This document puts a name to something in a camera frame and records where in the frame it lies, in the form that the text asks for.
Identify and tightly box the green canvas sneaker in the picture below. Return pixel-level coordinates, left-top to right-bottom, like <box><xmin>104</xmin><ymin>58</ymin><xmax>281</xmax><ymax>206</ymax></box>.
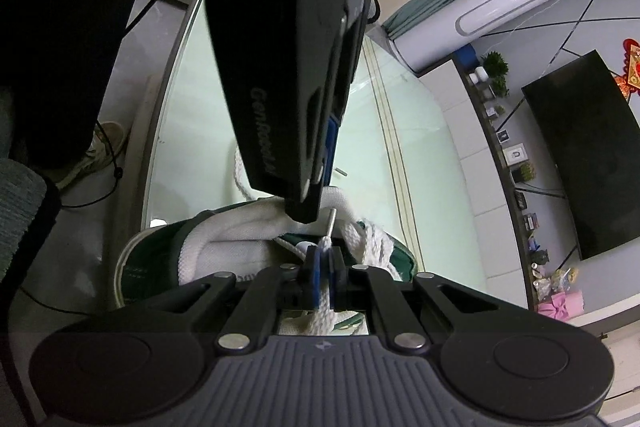
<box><xmin>112</xmin><ymin>187</ymin><xmax>416</xmax><ymax>308</ymax></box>

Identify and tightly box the small green plant black pot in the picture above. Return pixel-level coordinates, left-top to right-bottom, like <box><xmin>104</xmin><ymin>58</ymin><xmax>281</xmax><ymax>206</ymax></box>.
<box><xmin>511</xmin><ymin>161</ymin><xmax>536</xmax><ymax>183</ymax></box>

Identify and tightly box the black wall television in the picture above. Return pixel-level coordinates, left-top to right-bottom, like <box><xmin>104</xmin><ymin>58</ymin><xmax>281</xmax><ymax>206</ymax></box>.
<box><xmin>522</xmin><ymin>51</ymin><xmax>639</xmax><ymax>260</ymax></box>

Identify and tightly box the potted plant in white pot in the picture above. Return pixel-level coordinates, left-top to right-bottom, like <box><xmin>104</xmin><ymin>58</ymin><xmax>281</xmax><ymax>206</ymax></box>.
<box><xmin>469</xmin><ymin>51</ymin><xmax>509</xmax><ymax>102</ymax></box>

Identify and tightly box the red Chinese knot decoration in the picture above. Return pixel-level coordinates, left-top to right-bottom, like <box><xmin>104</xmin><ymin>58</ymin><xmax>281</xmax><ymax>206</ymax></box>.
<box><xmin>613</xmin><ymin>38</ymin><xmax>640</xmax><ymax>102</ymax></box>

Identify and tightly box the white TV cabinet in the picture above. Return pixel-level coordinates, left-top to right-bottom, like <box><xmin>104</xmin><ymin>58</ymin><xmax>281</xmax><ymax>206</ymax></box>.
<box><xmin>420</xmin><ymin>57</ymin><xmax>533</xmax><ymax>309</ymax></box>

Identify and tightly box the white standing air conditioner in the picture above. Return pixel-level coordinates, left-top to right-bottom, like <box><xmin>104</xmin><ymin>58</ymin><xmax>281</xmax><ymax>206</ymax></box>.
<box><xmin>390</xmin><ymin>0</ymin><xmax>550</xmax><ymax>74</ymax></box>

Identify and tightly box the white framed photo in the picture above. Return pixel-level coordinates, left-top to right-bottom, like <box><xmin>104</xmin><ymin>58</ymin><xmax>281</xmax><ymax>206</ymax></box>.
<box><xmin>502</xmin><ymin>143</ymin><xmax>528</xmax><ymax>167</ymax></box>

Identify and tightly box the white shoelace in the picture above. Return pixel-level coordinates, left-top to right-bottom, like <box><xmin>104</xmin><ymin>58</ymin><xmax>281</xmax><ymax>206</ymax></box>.
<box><xmin>232</xmin><ymin>146</ymin><xmax>404</xmax><ymax>338</ymax></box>

